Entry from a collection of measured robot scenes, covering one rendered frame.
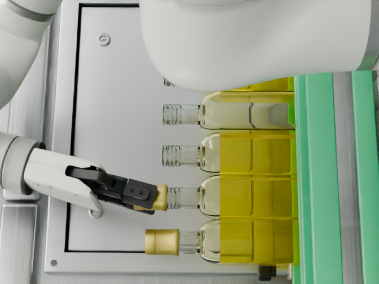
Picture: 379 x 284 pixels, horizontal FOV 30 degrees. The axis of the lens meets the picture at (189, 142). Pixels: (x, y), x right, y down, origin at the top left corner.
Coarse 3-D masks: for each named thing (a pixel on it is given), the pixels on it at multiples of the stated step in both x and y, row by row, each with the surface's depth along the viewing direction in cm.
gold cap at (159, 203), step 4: (164, 184) 94; (160, 188) 94; (164, 188) 93; (160, 192) 93; (164, 192) 93; (156, 196) 93; (160, 196) 93; (164, 196) 93; (156, 200) 93; (160, 200) 93; (164, 200) 93; (156, 204) 93; (160, 204) 93; (164, 204) 93; (136, 208) 94; (140, 208) 94; (144, 208) 94; (152, 208) 94; (156, 208) 94; (160, 208) 94; (164, 208) 93
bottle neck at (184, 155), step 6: (162, 150) 95; (168, 150) 95; (174, 150) 95; (180, 150) 95; (186, 150) 95; (192, 150) 95; (162, 156) 95; (168, 156) 95; (174, 156) 95; (180, 156) 95; (186, 156) 95; (192, 156) 95; (162, 162) 95; (168, 162) 95; (174, 162) 95; (180, 162) 95; (186, 162) 95; (192, 162) 95
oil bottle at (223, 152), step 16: (208, 144) 94; (224, 144) 94; (240, 144) 94; (256, 144) 94; (272, 144) 94; (288, 144) 94; (208, 160) 93; (224, 160) 93; (240, 160) 93; (256, 160) 93; (272, 160) 93; (288, 160) 93; (208, 176) 96
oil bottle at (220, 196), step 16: (224, 176) 93; (240, 176) 93; (256, 176) 93; (272, 176) 93; (288, 176) 93; (208, 192) 92; (224, 192) 92; (240, 192) 92; (256, 192) 92; (272, 192) 92; (288, 192) 92; (208, 208) 92; (224, 208) 91; (240, 208) 91; (256, 208) 91; (272, 208) 91; (288, 208) 91
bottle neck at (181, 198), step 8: (168, 192) 93; (176, 192) 93; (184, 192) 93; (192, 192) 93; (168, 200) 93; (176, 200) 93; (184, 200) 93; (192, 200) 93; (168, 208) 94; (176, 208) 94; (184, 208) 94; (192, 208) 94
